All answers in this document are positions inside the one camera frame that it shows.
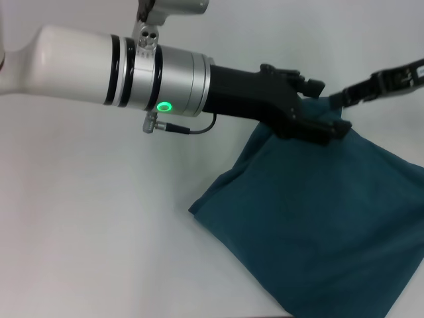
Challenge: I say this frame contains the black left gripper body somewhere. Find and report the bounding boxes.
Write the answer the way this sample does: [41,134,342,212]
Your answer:
[202,62,302,138]

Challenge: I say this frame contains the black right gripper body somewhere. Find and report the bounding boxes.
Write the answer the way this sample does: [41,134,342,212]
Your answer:
[369,58,424,99]

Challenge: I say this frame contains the teal T-shirt with white print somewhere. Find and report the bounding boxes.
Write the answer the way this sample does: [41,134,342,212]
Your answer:
[187,95,424,318]

